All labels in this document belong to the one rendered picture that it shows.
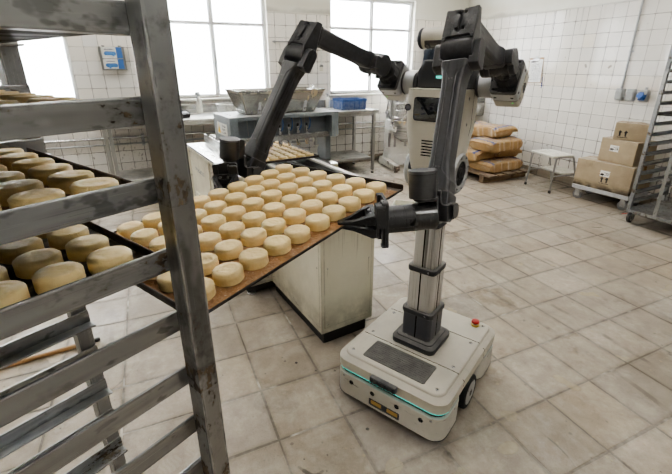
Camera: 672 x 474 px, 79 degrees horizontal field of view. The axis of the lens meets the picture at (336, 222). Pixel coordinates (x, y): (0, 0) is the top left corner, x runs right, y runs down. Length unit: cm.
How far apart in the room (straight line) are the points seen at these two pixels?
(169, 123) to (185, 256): 16
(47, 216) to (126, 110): 13
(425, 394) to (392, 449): 28
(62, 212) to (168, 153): 12
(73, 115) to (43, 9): 9
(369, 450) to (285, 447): 34
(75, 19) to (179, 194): 19
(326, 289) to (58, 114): 182
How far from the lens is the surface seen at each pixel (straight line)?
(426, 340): 193
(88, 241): 62
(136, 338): 57
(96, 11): 49
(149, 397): 62
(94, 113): 48
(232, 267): 68
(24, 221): 47
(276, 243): 73
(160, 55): 48
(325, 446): 190
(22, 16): 46
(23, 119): 46
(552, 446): 210
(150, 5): 48
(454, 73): 101
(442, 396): 177
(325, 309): 221
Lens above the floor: 146
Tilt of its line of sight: 21 degrees down
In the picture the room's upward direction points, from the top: straight up
